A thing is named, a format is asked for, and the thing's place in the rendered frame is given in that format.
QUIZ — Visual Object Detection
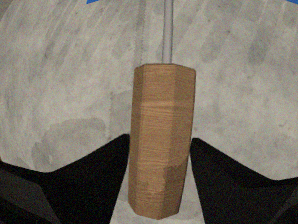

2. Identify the wooden-handled tool with grey metal shaft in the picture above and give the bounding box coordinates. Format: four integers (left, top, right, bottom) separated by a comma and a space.
128, 0, 197, 220

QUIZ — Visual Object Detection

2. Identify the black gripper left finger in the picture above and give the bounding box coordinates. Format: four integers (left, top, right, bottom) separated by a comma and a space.
0, 133, 130, 224

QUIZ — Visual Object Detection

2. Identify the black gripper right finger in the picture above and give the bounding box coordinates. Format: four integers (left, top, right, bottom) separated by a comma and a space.
189, 139, 298, 224

